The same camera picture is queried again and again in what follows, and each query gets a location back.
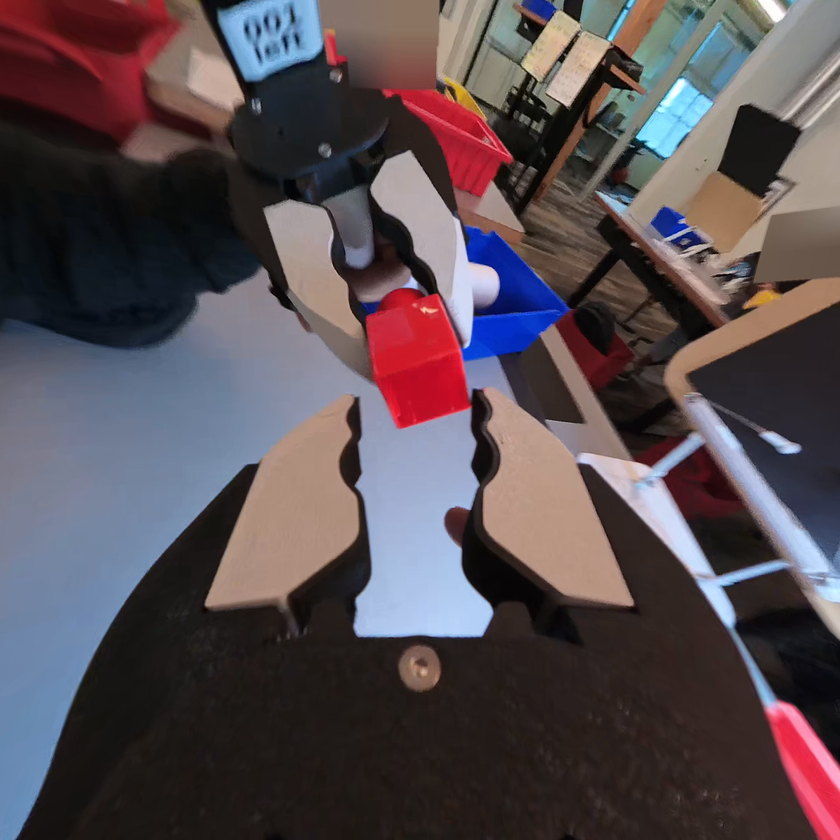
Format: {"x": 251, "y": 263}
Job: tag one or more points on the white board stand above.
{"x": 656, "y": 512}

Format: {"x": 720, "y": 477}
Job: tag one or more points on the long wooden table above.
{"x": 663, "y": 269}

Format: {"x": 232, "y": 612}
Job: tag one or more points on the red floor bag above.
{"x": 597, "y": 348}

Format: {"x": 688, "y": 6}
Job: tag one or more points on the yellow storage bin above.
{"x": 466, "y": 98}

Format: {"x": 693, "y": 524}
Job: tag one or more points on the person's left forearm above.
{"x": 98, "y": 249}

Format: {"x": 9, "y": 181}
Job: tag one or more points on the beige table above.
{"x": 492, "y": 210}

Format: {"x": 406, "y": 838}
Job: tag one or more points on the wooden pillar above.
{"x": 590, "y": 118}

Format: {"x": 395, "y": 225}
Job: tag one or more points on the small blue storage bin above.
{"x": 539, "y": 6}

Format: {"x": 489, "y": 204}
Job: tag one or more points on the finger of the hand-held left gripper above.
{"x": 426, "y": 223}
{"x": 308, "y": 262}

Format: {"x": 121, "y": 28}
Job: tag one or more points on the window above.
{"x": 676, "y": 118}

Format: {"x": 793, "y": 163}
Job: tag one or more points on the printed paper sheet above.
{"x": 213, "y": 79}

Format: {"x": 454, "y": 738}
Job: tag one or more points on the wooden-top standing desk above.
{"x": 620, "y": 72}

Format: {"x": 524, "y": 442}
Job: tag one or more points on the person's left hand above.
{"x": 380, "y": 275}

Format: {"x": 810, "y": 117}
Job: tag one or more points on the red box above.
{"x": 420, "y": 367}

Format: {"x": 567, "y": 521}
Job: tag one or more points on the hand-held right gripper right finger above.
{"x": 551, "y": 525}

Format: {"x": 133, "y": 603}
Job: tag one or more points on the paper flip chart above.
{"x": 577, "y": 69}
{"x": 551, "y": 46}

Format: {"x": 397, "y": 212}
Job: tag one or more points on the person's right hand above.
{"x": 457, "y": 525}

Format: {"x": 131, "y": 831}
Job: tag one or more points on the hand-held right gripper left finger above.
{"x": 295, "y": 512}

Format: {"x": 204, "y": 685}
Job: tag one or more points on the black panel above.
{"x": 761, "y": 151}

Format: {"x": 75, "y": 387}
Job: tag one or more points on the beige board on stand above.
{"x": 722, "y": 213}

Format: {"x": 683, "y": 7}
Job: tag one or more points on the large red storage bin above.
{"x": 459, "y": 141}

